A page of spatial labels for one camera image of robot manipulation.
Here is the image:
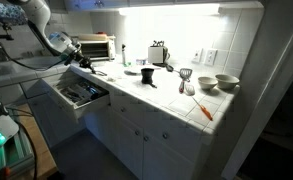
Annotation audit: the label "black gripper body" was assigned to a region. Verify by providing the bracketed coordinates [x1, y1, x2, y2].
[74, 52, 91, 68]

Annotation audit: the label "white kitchen drawer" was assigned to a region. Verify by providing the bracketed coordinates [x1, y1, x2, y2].
[42, 73, 111, 123]

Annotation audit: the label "white toaster oven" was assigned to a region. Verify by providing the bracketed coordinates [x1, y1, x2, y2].
[74, 33, 117, 63]

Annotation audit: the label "white wooden cutlery organizer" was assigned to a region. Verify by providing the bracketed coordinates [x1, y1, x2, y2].
[54, 79, 109, 106]

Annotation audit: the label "slim white bottle dark cap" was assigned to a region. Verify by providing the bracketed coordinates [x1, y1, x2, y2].
[120, 43, 127, 67]

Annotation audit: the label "clear water bottle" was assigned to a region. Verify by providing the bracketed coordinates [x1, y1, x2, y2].
[135, 58, 147, 67]

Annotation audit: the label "small black pot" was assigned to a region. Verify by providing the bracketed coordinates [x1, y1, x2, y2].
[140, 67, 158, 89]

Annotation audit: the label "black plastic ladle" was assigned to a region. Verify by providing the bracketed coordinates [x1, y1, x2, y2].
[152, 61, 175, 73]

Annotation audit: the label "white corner base cabinet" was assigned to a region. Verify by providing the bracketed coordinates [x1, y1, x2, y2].
[0, 58, 87, 149]

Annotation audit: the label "floral patterned curtain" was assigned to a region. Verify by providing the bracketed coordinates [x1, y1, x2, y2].
[0, 1, 29, 26]

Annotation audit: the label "under cabinet light strip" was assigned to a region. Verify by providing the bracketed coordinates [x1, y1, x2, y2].
[118, 3, 221, 17]

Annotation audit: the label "wooden base board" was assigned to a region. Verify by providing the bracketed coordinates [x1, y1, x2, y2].
[17, 103, 59, 180]

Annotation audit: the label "white silicone spatula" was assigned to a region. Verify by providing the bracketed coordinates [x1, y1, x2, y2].
[184, 83, 196, 97]

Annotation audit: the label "green lit robot stand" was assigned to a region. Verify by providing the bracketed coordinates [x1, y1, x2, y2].
[0, 128, 35, 176]

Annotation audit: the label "white ceramic bowl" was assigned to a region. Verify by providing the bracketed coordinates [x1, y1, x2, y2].
[214, 73, 241, 90]
[197, 76, 219, 91]

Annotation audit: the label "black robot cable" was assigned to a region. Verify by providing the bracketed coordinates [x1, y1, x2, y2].
[0, 24, 67, 73]

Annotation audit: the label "white wall cabinets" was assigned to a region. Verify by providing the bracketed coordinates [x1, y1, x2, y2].
[64, 0, 264, 11]

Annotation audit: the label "slotted spatula red handle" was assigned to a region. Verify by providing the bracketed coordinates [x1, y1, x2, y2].
[178, 67, 194, 94]

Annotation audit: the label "black floor cable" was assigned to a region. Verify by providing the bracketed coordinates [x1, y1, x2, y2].
[4, 105, 39, 180]

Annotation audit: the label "white wall outlet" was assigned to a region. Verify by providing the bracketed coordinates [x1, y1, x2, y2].
[191, 48, 204, 64]

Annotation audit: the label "white wall switch plate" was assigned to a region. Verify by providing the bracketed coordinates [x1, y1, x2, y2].
[204, 48, 219, 67]

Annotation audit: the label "orange handled tool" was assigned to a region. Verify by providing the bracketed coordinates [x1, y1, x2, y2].
[191, 96, 214, 122]

